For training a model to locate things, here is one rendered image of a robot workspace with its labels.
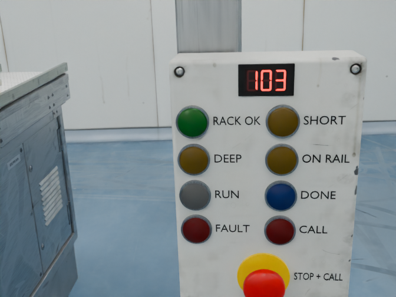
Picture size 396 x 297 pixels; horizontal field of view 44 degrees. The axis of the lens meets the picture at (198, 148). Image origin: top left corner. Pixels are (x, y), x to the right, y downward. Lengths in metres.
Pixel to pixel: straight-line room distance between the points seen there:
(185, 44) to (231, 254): 0.21
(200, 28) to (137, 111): 3.65
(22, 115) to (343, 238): 1.29
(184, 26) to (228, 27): 0.04
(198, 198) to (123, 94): 3.66
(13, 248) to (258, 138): 1.36
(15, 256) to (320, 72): 1.44
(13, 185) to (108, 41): 2.50
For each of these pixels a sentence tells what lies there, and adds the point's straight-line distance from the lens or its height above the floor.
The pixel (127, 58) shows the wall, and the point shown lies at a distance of 4.04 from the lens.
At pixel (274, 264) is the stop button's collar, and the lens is 0.50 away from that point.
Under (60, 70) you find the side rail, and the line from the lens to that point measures 1.96.
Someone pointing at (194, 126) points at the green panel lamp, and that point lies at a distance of 0.44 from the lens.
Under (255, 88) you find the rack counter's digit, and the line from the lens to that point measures 0.43.
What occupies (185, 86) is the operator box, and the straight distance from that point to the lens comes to 0.44.
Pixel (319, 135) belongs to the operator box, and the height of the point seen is 1.14.
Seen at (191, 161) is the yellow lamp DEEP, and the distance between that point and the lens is 0.45.
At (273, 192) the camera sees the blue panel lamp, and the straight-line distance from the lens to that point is 0.46.
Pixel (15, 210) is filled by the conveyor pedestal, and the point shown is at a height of 0.58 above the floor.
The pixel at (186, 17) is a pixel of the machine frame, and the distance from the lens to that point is 0.49.
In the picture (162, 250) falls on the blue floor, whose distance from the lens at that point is 2.50.
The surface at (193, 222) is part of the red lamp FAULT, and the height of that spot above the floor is 1.06.
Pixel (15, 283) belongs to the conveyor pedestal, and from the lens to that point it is 1.77.
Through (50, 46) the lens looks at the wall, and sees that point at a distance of 4.16.
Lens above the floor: 1.28
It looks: 19 degrees down
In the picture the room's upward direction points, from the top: 2 degrees counter-clockwise
